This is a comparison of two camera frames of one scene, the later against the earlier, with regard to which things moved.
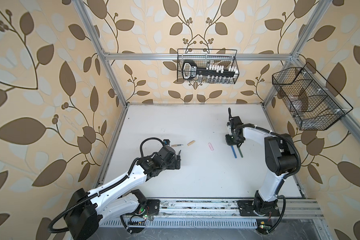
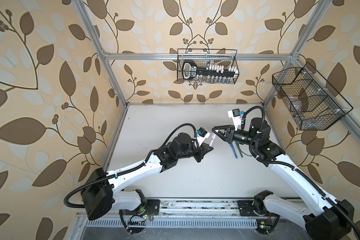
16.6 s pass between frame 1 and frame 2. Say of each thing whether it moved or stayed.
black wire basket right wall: stayed
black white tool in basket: stayed
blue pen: stayed
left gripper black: moved
